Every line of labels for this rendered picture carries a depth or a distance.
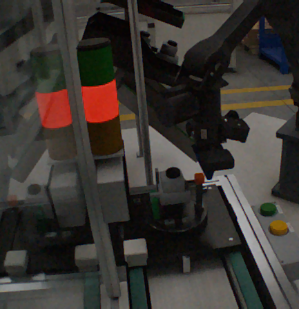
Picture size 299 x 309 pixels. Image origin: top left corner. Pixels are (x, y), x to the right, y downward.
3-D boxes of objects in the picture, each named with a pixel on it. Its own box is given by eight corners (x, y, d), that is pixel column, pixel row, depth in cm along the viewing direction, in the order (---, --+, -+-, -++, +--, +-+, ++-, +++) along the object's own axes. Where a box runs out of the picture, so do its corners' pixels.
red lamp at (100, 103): (118, 106, 57) (114, 74, 55) (119, 119, 53) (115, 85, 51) (83, 110, 57) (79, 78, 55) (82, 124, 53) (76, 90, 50)
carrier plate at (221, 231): (215, 190, 100) (215, 182, 99) (242, 250, 79) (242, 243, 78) (121, 202, 99) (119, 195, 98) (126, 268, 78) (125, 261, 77)
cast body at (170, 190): (187, 190, 88) (186, 163, 85) (190, 202, 84) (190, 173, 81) (149, 196, 87) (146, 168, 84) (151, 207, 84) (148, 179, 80)
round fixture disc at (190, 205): (200, 196, 95) (200, 190, 94) (213, 232, 83) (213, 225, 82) (141, 205, 94) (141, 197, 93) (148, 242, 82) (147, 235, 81)
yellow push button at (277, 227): (282, 225, 85) (284, 218, 84) (289, 236, 81) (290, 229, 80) (266, 228, 84) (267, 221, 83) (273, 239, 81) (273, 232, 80)
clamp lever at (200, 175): (202, 201, 88) (203, 172, 85) (204, 206, 86) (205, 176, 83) (186, 203, 88) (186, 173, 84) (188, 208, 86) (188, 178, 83)
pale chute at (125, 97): (195, 141, 117) (205, 130, 115) (196, 163, 106) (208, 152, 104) (119, 80, 110) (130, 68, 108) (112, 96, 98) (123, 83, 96)
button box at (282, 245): (273, 219, 95) (276, 199, 92) (307, 278, 76) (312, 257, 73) (248, 224, 94) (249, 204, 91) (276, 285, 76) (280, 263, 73)
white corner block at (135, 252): (146, 251, 82) (145, 236, 80) (148, 265, 78) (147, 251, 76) (124, 254, 82) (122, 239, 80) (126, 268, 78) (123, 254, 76)
